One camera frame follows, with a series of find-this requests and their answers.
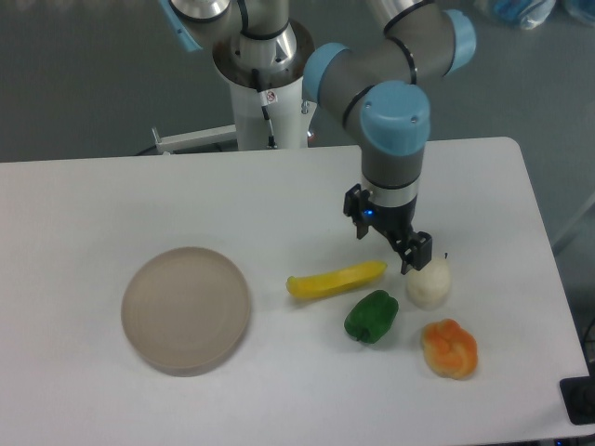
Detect green bell pepper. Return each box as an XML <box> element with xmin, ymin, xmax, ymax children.
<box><xmin>344</xmin><ymin>290</ymin><xmax>399</xmax><ymax>344</ymax></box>

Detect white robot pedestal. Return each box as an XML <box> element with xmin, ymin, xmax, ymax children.
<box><xmin>213</xmin><ymin>20</ymin><xmax>316</xmax><ymax>151</ymax></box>

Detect clear plastic bag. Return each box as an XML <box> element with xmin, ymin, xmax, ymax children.
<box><xmin>562</xmin><ymin>0</ymin><xmax>595</xmax><ymax>25</ymax></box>

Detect beige round plate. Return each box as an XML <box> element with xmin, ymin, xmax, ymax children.
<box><xmin>121</xmin><ymin>247</ymin><xmax>251</xmax><ymax>376</ymax></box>

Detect white pear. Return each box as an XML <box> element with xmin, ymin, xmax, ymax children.
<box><xmin>405</xmin><ymin>254</ymin><xmax>452</xmax><ymax>309</ymax></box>

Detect black device at table edge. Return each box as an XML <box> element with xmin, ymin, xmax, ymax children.
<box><xmin>559</xmin><ymin>376</ymin><xmax>594</xmax><ymax>426</ymax></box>

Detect yellow banana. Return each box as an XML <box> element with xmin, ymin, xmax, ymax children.
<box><xmin>285</xmin><ymin>260</ymin><xmax>388</xmax><ymax>299</ymax></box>

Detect blue plastic bag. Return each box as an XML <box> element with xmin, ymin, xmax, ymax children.
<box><xmin>473</xmin><ymin>0</ymin><xmax>556</xmax><ymax>31</ymax></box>

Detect white metal bracket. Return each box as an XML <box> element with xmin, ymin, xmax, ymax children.
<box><xmin>152</xmin><ymin>125</ymin><xmax>237</xmax><ymax>154</ymax></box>

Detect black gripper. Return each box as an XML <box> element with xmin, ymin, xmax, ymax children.
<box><xmin>343</xmin><ymin>184</ymin><xmax>433</xmax><ymax>274</ymax></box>

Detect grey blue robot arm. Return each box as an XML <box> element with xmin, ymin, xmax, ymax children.
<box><xmin>163</xmin><ymin>1</ymin><xmax>476</xmax><ymax>271</ymax></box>

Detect orange braided bread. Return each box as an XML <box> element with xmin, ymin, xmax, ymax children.
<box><xmin>421</xmin><ymin>319</ymin><xmax>479</xmax><ymax>380</ymax></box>

